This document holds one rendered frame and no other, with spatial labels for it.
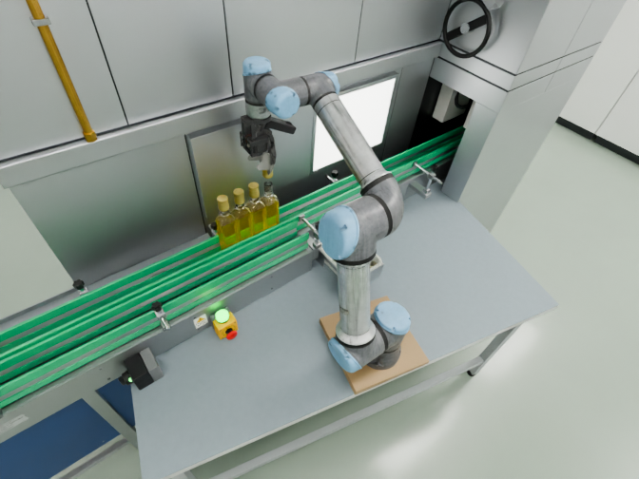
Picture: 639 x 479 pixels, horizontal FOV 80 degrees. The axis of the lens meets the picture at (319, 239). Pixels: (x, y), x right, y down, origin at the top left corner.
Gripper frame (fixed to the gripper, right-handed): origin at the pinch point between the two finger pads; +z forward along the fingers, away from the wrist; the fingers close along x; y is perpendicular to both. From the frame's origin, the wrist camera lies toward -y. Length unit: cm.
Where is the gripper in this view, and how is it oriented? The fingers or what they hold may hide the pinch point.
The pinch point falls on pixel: (267, 167)
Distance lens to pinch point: 130.5
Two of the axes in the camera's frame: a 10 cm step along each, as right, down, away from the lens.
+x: 5.8, 6.3, -5.2
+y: -8.1, 3.9, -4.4
